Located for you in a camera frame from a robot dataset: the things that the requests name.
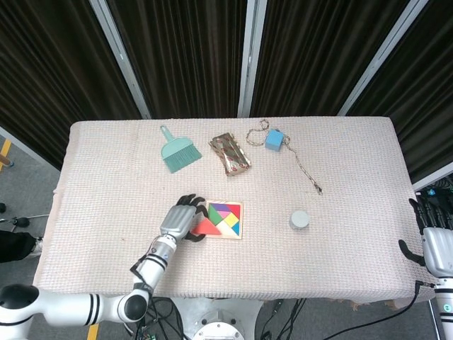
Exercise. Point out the teal hand brush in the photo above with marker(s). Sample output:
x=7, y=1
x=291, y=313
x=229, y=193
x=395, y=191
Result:
x=177, y=152

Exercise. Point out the white round plastic jar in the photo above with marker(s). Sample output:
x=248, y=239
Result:
x=300, y=219

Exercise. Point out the yellow tangram square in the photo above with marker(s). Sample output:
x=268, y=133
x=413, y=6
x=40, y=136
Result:
x=231, y=220

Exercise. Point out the orange wooden triangle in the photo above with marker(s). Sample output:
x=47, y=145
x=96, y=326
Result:
x=209, y=228

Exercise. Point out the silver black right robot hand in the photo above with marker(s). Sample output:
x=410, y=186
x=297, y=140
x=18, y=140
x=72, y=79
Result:
x=437, y=248

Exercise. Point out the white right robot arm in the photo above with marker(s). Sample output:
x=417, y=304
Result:
x=446, y=304

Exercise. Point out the gold foil snack wrapper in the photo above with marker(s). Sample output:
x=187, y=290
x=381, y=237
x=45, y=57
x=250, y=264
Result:
x=230, y=154

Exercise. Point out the white frame post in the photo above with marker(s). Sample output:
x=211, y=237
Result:
x=252, y=56
x=382, y=56
x=120, y=56

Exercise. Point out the blue tangram triangle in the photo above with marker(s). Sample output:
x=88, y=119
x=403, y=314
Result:
x=236, y=228

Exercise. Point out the beige woven tablecloth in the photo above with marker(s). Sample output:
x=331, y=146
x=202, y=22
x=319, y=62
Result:
x=283, y=265

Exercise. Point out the black curtain panel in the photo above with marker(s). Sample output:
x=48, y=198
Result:
x=184, y=53
x=424, y=88
x=46, y=71
x=318, y=53

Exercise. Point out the black caster wheel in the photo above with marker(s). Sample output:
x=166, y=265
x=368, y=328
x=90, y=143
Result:
x=23, y=222

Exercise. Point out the red triangle puzzle piece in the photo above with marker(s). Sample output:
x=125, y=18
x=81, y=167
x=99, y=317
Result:
x=235, y=208

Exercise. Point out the light blue wooden cube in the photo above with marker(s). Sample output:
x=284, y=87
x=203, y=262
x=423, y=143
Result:
x=274, y=140

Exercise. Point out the colourful tangram puzzle tray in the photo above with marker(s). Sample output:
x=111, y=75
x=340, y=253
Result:
x=227, y=232

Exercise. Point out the green triangle puzzle piece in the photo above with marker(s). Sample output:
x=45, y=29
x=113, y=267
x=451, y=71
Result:
x=213, y=214

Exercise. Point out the grey metal bar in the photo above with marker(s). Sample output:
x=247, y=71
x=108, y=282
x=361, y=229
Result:
x=433, y=181

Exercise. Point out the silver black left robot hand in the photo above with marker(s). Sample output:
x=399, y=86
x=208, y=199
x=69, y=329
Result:
x=177, y=221

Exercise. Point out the purple parallelogram puzzle piece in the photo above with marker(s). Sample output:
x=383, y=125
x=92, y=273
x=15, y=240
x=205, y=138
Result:
x=221, y=206

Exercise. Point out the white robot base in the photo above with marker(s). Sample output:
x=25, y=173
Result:
x=219, y=318

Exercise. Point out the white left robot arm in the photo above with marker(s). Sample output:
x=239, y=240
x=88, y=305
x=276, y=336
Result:
x=152, y=265

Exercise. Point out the pink triangle puzzle piece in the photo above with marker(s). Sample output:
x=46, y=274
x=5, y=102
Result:
x=225, y=213

